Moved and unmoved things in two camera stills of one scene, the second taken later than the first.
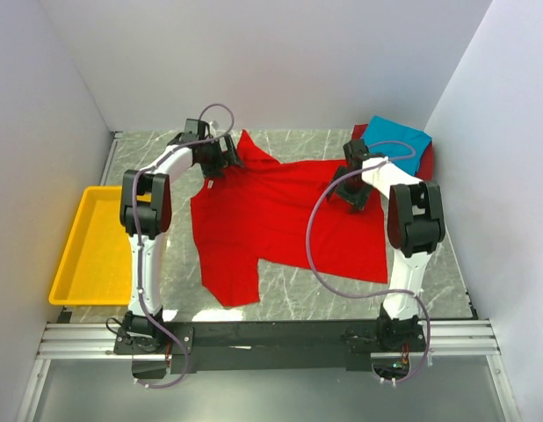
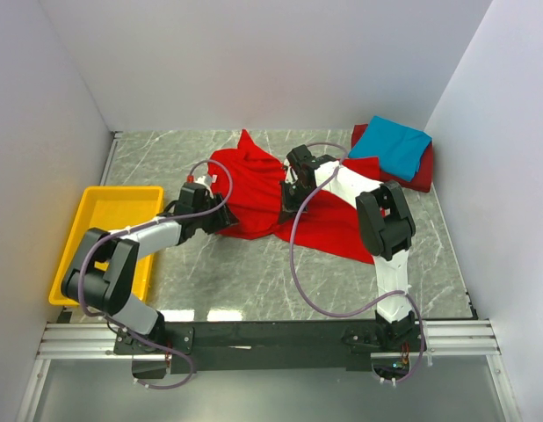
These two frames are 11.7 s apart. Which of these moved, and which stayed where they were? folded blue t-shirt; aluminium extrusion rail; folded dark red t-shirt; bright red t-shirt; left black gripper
Moved: bright red t-shirt; left black gripper
Stayed: aluminium extrusion rail; folded dark red t-shirt; folded blue t-shirt
